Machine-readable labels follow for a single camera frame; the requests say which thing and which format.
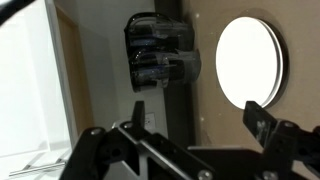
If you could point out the white dinner plate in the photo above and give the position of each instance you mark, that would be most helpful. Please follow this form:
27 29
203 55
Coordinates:
281 63
246 63

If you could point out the white wall cabinet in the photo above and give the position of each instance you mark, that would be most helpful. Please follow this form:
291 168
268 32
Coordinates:
26 83

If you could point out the white wall outlet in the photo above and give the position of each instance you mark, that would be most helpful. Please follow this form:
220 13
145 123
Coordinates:
150 120

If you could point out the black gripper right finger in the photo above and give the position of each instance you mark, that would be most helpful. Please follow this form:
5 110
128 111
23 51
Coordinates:
283 140

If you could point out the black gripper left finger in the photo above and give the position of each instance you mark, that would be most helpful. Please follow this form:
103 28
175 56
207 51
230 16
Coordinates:
90 146

